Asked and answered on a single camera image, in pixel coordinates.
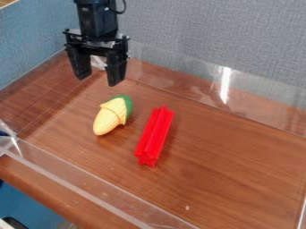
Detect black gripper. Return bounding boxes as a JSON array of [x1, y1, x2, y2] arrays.
[[63, 29, 131, 87]]

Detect yellow toy corn cob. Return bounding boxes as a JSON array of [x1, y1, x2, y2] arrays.
[[94, 95, 134, 136]]

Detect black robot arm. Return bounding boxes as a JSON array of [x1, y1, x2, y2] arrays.
[[63, 0, 131, 87]]

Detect red star-shaped plastic block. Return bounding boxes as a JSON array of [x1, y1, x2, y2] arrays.
[[134, 106, 175, 167]]

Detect clear acrylic corner bracket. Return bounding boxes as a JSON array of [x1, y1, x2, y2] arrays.
[[91, 55, 108, 71]]

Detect black cable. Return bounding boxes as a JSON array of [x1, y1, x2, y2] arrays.
[[108, 0, 128, 14]]

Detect clear acrylic left bracket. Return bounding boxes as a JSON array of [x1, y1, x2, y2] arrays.
[[0, 119, 23, 157]]

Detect clear acrylic back wall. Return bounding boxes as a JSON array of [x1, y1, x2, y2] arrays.
[[128, 41, 306, 138]]

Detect clear acrylic wall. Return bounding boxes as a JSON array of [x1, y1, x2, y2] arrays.
[[128, 41, 306, 138], [0, 139, 198, 229]]

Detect clear acrylic front wall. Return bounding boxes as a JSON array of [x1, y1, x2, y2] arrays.
[[0, 139, 198, 229]]

